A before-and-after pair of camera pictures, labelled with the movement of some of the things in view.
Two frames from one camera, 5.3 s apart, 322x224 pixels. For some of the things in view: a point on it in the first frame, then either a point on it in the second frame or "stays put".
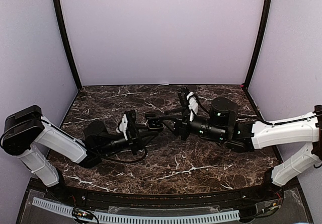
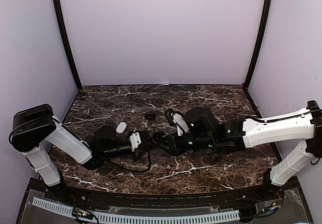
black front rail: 84,199 stays put
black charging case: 150,115 stays put
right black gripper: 181,123 → 175,148
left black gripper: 134,142 → 140,151
